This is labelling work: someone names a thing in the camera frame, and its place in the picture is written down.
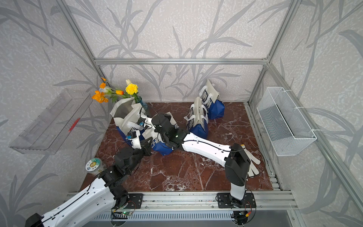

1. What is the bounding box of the blue beige takeout bag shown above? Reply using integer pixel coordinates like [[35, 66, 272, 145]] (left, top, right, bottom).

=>
[[141, 113, 173, 156], [110, 98, 149, 141], [199, 79, 225, 120], [184, 97, 209, 139]]

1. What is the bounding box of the blue glass vase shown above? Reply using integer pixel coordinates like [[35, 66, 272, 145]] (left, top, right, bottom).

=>
[[134, 96, 148, 113]]

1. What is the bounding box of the artificial flower bouquet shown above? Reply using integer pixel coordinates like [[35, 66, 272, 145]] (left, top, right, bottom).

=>
[[92, 78, 142, 103]]

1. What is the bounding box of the clear acrylic wall shelf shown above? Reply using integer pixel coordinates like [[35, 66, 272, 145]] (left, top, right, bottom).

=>
[[9, 89, 93, 155]]

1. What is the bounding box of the white work glove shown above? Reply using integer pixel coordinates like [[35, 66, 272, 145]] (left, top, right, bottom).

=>
[[241, 144, 261, 177]]

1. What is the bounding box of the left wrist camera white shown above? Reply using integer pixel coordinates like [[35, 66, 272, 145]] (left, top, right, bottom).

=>
[[126, 130, 141, 149]]

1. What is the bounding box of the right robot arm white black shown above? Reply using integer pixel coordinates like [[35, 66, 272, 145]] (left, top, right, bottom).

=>
[[151, 114, 251, 201]]

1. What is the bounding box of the white wire mesh basket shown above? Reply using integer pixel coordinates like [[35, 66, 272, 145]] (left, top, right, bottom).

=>
[[257, 87, 317, 157]]

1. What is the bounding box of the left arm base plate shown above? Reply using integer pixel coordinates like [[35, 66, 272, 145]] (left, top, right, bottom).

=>
[[123, 193, 144, 210]]

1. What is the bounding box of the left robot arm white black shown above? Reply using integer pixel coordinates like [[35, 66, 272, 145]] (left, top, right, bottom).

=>
[[25, 138, 152, 227]]

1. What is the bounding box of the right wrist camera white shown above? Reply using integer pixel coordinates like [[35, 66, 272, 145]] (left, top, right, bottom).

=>
[[138, 117, 155, 131]]

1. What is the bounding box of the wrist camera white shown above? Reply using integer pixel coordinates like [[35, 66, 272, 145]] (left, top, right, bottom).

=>
[[138, 117, 155, 131], [126, 130, 141, 149]]

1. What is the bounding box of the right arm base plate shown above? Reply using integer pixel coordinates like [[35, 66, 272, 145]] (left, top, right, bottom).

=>
[[216, 192, 256, 209]]

